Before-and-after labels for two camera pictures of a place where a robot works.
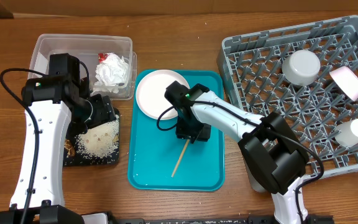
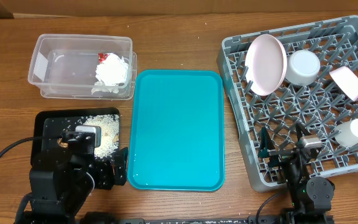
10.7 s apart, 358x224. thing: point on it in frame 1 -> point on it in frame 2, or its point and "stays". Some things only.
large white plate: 151,89 -> 266,65
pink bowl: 348,82 stays
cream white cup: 352,131 stays
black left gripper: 105,110 -> 107,179
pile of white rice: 99,142 stays
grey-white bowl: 301,67 stays
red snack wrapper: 102,57 stays
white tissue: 112,73 stays
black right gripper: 191,134 -> 282,153
